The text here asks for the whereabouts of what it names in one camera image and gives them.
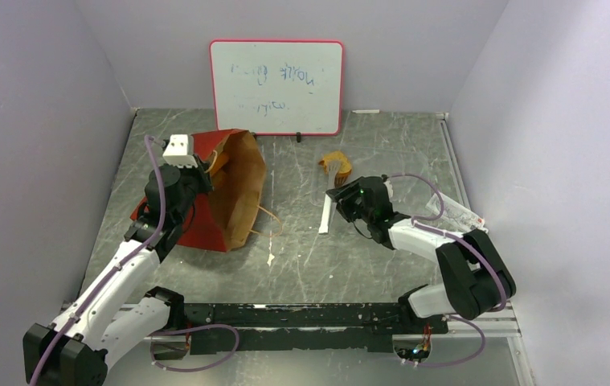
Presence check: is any orange fake bread piece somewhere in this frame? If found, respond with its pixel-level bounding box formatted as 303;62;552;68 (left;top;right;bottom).
318;150;352;186

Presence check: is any red paper bag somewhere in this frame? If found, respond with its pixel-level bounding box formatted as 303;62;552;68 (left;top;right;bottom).
147;129;267;253

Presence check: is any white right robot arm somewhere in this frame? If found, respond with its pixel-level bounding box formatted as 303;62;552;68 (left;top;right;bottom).
325;175;517;333

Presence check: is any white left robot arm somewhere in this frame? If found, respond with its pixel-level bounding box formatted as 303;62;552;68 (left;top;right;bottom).
23;160;212;385

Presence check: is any orange fake baguette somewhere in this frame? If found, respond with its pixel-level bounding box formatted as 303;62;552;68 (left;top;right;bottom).
209;152;229;176

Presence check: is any white printed card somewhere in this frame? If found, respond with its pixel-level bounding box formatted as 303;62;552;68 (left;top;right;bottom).
440;194;489;233

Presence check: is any pink framed whiteboard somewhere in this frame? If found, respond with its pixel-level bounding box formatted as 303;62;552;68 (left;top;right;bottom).
209;39;345;136

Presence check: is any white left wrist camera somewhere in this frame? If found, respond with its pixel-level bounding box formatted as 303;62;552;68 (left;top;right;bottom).
162;134;198;169

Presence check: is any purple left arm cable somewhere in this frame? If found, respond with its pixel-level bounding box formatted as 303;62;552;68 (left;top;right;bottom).
27;134;170;386

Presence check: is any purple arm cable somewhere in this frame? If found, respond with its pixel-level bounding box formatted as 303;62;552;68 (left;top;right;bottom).
384;173;509;368
27;134;170;386

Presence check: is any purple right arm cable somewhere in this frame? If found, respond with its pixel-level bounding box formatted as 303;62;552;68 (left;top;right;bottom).
384;173;509;368

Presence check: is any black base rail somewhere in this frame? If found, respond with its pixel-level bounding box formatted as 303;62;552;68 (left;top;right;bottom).
156;302;448;355

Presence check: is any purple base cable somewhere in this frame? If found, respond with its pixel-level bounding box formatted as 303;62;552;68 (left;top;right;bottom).
149;323;240;373

